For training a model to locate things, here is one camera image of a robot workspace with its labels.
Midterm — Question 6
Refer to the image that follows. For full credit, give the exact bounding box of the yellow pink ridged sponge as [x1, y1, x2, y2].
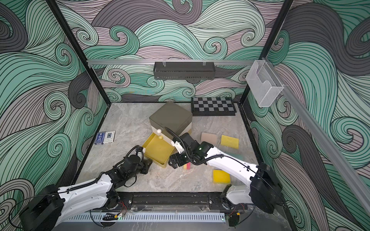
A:
[183, 162, 191, 170]

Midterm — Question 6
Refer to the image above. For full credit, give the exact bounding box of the yellow bottom drawer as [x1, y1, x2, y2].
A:
[142, 133, 176, 168]

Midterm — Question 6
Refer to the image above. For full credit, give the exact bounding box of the olive three-drawer storage box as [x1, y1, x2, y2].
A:
[149, 102, 193, 139]

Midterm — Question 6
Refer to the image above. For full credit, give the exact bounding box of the green sponge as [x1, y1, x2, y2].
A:
[230, 154, 244, 161]

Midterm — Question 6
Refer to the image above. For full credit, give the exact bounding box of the white drawer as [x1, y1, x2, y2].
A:
[151, 126, 173, 139]

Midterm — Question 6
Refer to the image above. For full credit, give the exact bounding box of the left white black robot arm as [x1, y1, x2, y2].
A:
[19, 145, 152, 231]

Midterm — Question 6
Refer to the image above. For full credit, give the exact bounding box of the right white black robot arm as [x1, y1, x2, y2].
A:
[165, 128, 284, 214]

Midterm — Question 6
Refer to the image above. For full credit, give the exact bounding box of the white playing card box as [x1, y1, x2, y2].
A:
[104, 131, 115, 144]

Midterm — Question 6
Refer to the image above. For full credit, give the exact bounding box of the blue playing card box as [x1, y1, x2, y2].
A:
[94, 132, 105, 144]

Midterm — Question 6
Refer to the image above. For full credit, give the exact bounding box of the black white chessboard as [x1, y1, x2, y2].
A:
[191, 97, 237, 116]

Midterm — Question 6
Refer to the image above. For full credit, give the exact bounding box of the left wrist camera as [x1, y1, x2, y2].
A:
[135, 146, 145, 160]

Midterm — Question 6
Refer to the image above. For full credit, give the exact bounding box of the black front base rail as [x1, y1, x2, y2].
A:
[109, 192, 287, 211]

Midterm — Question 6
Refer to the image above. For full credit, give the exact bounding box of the white slotted cable duct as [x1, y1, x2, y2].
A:
[66, 212, 226, 223]

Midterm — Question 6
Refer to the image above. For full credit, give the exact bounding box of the black wall-mounted tray shelf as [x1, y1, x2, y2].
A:
[153, 62, 216, 81]

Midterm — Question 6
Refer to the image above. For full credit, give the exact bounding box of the clear acrylic wall holder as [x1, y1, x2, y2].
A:
[246, 60, 284, 107]

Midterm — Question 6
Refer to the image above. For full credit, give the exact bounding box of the aluminium back wall rail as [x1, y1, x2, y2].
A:
[87, 59, 254, 66]

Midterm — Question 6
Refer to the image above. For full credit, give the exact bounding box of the aluminium wall rail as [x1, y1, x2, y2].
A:
[87, 59, 254, 66]
[261, 57, 370, 216]

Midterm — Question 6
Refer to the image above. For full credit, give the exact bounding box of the aluminium right wall rail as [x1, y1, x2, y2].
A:
[261, 57, 370, 216]

